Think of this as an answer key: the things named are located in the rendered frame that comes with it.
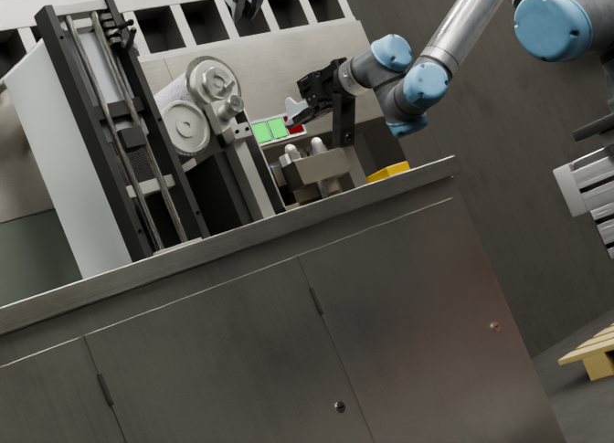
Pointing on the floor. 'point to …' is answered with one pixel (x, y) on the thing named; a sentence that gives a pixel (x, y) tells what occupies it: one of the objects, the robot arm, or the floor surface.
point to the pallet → (595, 354)
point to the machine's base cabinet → (293, 345)
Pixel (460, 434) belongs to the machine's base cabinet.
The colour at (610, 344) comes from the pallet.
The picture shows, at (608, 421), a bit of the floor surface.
